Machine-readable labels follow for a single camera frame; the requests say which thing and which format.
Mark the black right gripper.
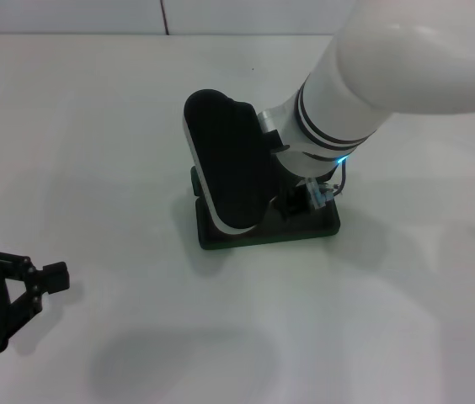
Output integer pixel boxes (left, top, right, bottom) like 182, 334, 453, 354
271, 179, 311, 225

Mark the green glasses case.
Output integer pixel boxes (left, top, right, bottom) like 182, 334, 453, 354
190, 166, 343, 253

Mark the silver right wrist connector plug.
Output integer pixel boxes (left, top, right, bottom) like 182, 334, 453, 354
304, 177, 336, 212

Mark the dark right wrist cable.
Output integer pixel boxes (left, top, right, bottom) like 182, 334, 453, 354
330, 162, 351, 198

